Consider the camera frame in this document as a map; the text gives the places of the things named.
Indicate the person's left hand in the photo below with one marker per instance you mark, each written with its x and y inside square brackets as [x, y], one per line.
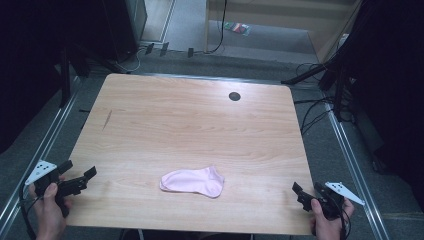
[50, 213]

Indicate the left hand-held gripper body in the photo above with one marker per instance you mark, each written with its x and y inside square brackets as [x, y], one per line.
[45, 176]

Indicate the dark cabinet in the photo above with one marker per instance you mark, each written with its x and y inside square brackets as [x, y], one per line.
[125, 26]

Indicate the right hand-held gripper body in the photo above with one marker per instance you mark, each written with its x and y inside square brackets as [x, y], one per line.
[333, 200]

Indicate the black round table grommet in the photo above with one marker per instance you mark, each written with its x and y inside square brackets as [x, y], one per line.
[234, 96]

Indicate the metal floor rail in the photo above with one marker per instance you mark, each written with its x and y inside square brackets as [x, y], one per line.
[356, 170]
[36, 153]

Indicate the light wooden partition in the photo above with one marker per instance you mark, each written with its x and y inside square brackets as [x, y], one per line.
[266, 13]

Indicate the black tripod stand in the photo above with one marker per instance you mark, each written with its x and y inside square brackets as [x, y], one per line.
[333, 71]

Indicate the black metal stand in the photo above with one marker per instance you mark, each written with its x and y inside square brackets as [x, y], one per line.
[65, 80]

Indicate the person's right hand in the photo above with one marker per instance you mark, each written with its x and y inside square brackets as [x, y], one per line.
[328, 228]

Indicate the colourful packet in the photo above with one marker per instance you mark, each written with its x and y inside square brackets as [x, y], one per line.
[237, 28]

